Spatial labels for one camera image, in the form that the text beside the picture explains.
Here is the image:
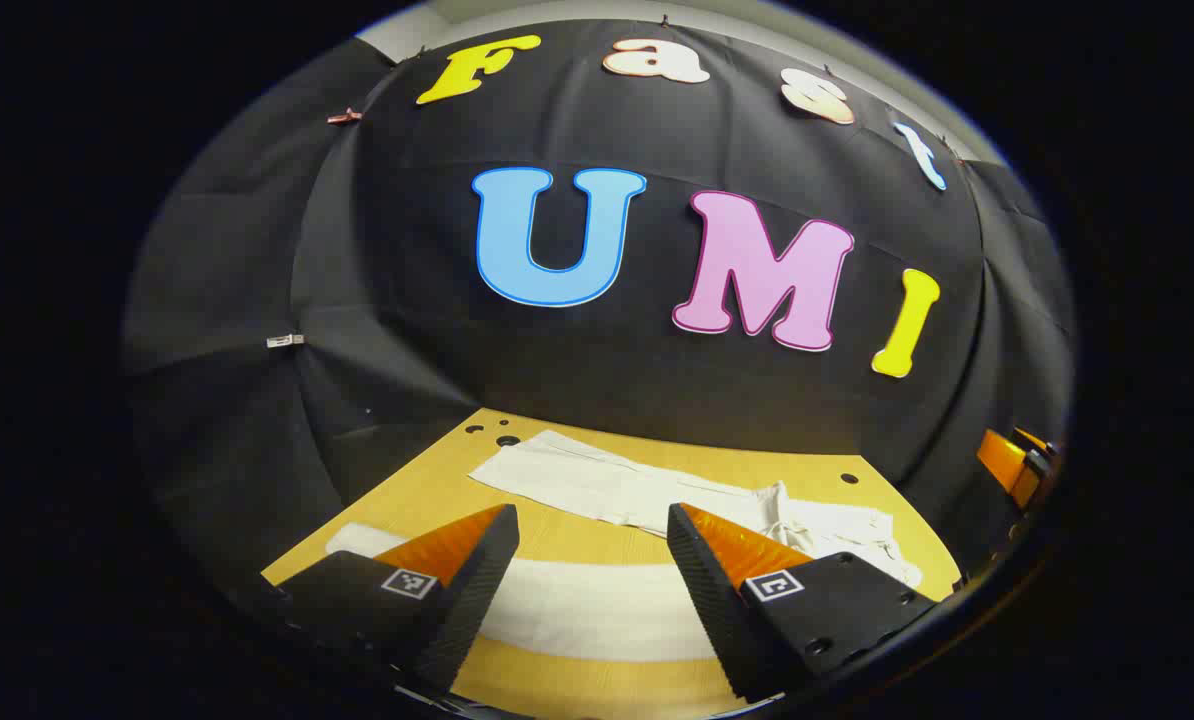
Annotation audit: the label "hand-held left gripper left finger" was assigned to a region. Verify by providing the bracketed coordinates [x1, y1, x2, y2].
[257, 503, 521, 696]

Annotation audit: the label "black backdrop cloth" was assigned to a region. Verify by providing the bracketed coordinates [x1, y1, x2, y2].
[122, 18, 1076, 601]

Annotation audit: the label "white jeans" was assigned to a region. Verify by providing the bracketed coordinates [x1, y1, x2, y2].
[325, 430, 926, 663]

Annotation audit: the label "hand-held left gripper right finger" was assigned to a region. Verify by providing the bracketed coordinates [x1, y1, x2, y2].
[666, 502, 940, 704]

